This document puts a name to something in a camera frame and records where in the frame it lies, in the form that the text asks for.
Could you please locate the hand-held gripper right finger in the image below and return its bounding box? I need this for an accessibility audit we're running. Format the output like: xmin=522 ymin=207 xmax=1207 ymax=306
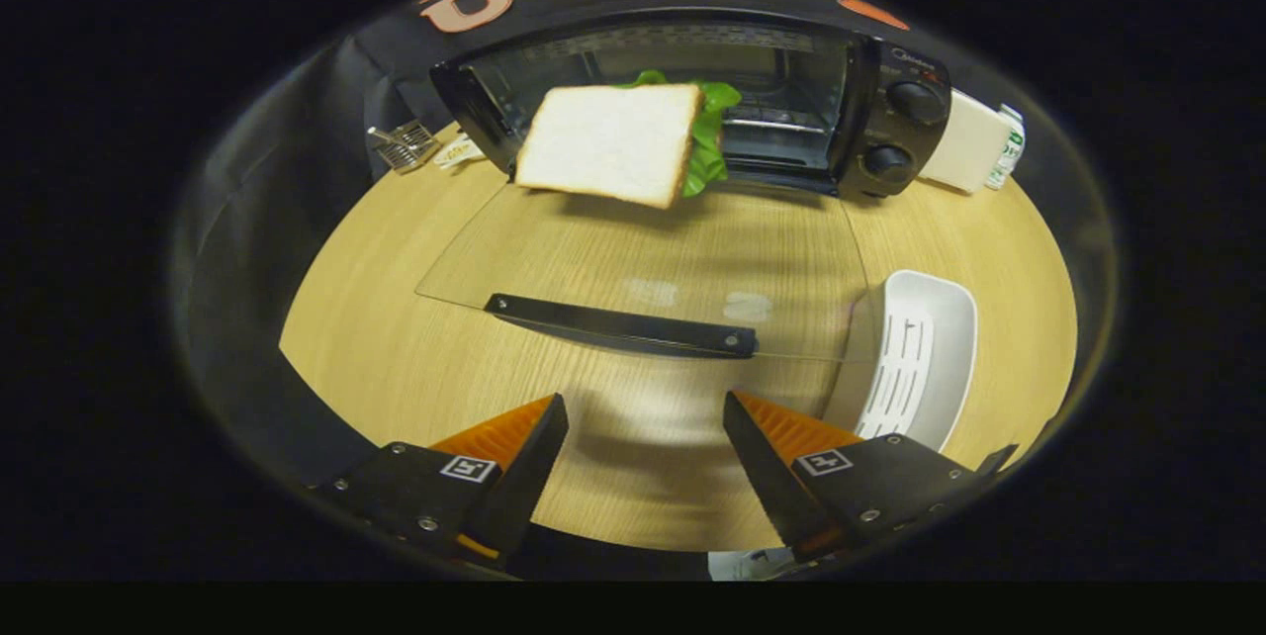
xmin=722 ymin=391 xmax=991 ymax=563

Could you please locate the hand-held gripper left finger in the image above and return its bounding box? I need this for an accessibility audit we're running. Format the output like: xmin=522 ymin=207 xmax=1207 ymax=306
xmin=316 ymin=393 xmax=571 ymax=568

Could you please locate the lettuce toast sandwich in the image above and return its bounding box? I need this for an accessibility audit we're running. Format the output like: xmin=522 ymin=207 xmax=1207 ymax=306
xmin=513 ymin=69 xmax=744 ymax=212

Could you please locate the black toaster oven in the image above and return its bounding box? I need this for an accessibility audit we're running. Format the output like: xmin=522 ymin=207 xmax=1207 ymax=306
xmin=415 ymin=10 xmax=953 ymax=363

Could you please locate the white pop-up toaster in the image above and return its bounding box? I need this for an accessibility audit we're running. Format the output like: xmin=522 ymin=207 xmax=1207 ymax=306
xmin=918 ymin=88 xmax=1011 ymax=195

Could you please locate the white slotted tray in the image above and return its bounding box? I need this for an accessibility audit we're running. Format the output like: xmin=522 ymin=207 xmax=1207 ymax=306
xmin=825 ymin=268 xmax=979 ymax=454

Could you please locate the small white tag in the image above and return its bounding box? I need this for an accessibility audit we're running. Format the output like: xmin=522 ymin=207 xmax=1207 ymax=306
xmin=433 ymin=134 xmax=487 ymax=171

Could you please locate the white green-label drink bottle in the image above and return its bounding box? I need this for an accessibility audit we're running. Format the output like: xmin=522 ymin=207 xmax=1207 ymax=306
xmin=985 ymin=104 xmax=1028 ymax=192

